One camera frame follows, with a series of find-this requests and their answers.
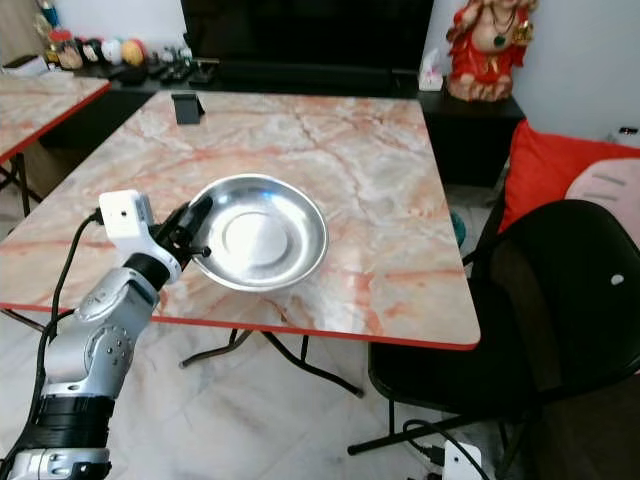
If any red and gold statue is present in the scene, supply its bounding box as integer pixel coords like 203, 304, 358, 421
445, 0, 529, 103

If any light wooden cabinet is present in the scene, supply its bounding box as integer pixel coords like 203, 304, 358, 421
0, 0, 43, 63

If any red lid snack jar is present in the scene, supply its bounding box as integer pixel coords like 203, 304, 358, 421
59, 30, 84, 71

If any black and white figurine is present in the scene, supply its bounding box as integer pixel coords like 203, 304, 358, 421
82, 38, 104, 66

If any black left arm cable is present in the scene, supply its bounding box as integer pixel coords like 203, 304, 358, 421
20, 205, 106, 461

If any yellow round figurine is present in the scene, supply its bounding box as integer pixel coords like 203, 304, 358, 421
122, 38, 148, 67

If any red cushion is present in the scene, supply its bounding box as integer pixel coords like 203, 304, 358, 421
498, 120, 640, 233

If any white tissue pack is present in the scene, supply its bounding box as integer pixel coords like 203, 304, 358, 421
418, 48, 446, 93

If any black remote control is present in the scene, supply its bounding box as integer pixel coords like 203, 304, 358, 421
150, 60, 193, 85

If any pale pink cushion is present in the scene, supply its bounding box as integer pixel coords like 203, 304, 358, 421
565, 158, 640, 216

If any black television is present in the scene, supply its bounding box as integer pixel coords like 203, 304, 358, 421
180, 0, 436, 69

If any wide shallow steel plate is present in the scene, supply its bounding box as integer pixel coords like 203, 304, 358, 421
188, 174, 329, 292

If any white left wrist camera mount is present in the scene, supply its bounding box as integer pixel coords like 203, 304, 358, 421
100, 190, 187, 267

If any marble top folding table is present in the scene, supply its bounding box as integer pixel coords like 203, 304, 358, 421
0, 75, 111, 217
0, 92, 481, 399

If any black phone stand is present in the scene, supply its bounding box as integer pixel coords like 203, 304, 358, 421
172, 92, 206, 126

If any small white box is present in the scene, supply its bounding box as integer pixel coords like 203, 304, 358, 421
5, 55, 52, 78

